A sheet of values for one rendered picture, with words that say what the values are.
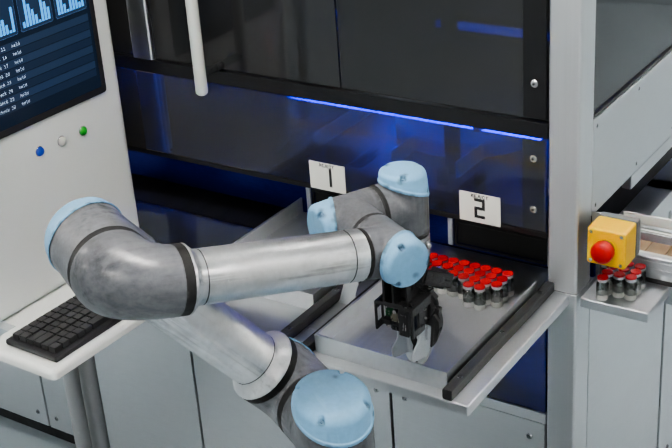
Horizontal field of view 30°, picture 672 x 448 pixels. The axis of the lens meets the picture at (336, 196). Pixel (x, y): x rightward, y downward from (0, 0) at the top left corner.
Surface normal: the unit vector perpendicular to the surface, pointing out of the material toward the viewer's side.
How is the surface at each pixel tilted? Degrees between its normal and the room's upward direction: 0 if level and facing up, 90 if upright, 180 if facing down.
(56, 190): 90
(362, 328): 0
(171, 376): 90
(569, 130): 90
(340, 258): 66
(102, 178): 90
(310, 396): 7
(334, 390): 7
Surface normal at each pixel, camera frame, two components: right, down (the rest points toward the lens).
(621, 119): 0.84, 0.18
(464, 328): -0.07, -0.91
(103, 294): -0.29, 0.35
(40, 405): -0.54, 0.39
